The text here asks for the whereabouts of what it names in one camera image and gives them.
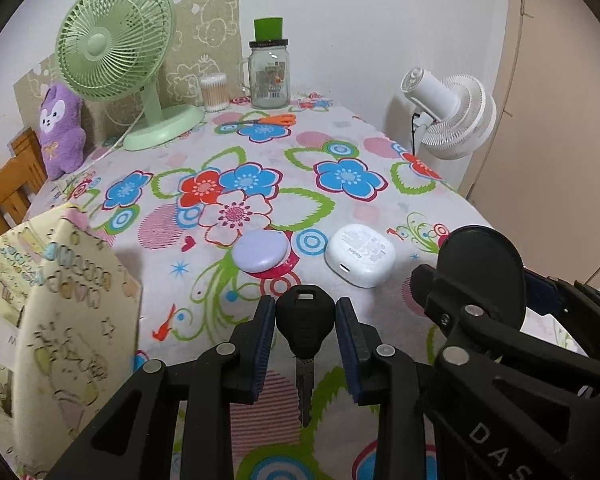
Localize black car key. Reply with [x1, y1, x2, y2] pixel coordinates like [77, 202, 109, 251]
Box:
[275, 285, 336, 428]

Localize white earbuds case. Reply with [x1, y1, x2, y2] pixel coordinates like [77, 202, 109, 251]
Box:
[325, 223, 396, 288]

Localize lilac round case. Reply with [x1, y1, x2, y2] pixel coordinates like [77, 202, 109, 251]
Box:
[230, 230, 289, 273]

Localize beige door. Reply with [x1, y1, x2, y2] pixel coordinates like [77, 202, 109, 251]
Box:
[462, 0, 600, 287]

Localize yellow cartoon storage box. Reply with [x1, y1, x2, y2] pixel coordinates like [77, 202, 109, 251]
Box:
[0, 205, 142, 479]

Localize white clip fan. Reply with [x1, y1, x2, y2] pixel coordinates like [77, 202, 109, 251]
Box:
[401, 67, 498, 160]

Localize floral tablecloth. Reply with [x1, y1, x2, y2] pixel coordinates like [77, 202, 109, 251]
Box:
[24, 91, 589, 480]

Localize wooden bed headboard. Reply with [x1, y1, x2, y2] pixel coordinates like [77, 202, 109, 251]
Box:
[0, 128, 47, 236]

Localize purple plush rabbit toy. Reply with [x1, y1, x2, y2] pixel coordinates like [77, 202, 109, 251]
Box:
[38, 81, 86, 180]

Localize glass jar green lid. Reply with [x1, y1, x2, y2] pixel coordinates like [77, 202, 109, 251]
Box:
[238, 16, 290, 110]

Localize cotton swab container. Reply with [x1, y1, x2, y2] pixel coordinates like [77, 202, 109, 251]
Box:
[199, 73, 230, 113]

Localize green desk fan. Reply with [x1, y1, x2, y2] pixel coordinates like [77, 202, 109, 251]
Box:
[55, 0, 204, 152]

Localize orange handled scissors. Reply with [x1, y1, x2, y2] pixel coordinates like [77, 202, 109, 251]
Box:
[242, 114, 297, 127]

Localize white fan power cable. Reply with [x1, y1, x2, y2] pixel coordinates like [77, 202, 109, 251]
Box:
[86, 104, 146, 164]

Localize beige cartoon wall board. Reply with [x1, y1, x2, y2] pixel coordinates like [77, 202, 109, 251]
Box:
[14, 0, 242, 142]

